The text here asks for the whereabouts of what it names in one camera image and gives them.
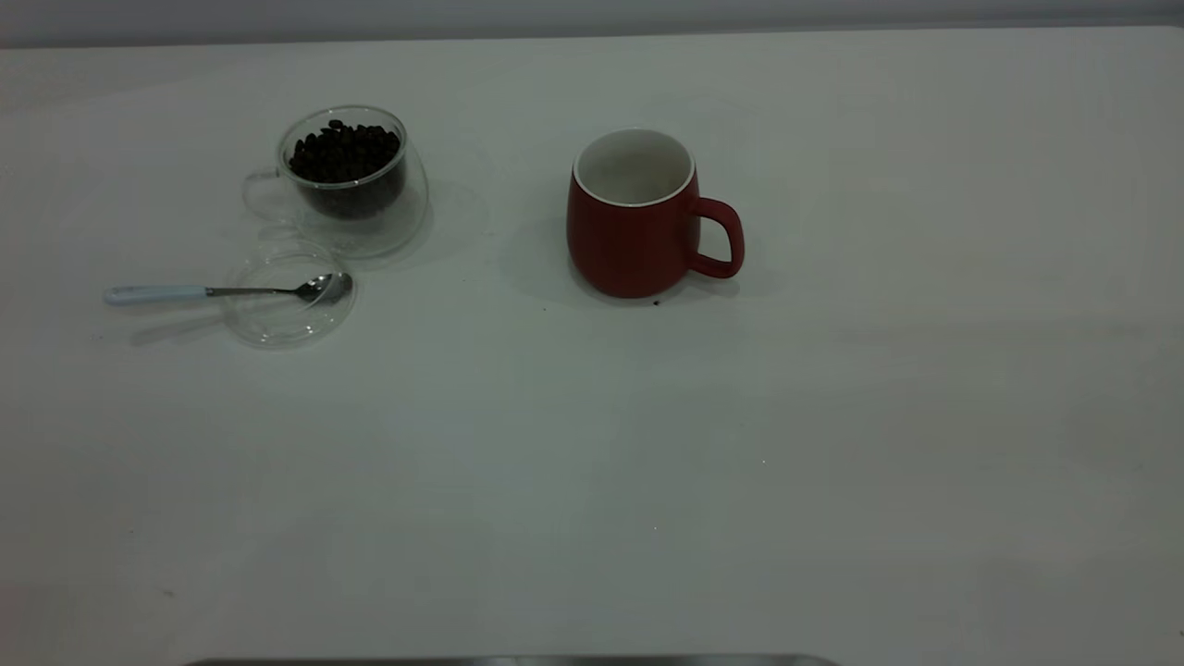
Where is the red ceramic mug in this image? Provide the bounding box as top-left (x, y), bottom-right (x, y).
top-left (566, 128), bottom-right (746, 300)

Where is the metal spoon pale blue handle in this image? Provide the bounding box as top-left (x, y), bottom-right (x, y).
top-left (103, 272), bottom-right (353, 307)

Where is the clear glass cup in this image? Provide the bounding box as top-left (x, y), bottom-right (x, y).
top-left (242, 105), bottom-right (429, 260)

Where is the dark coffee beans pile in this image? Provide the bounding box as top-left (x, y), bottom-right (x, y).
top-left (288, 120), bottom-right (406, 221)

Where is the clear glass lid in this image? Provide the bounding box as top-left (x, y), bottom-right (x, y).
top-left (222, 239), bottom-right (357, 350)

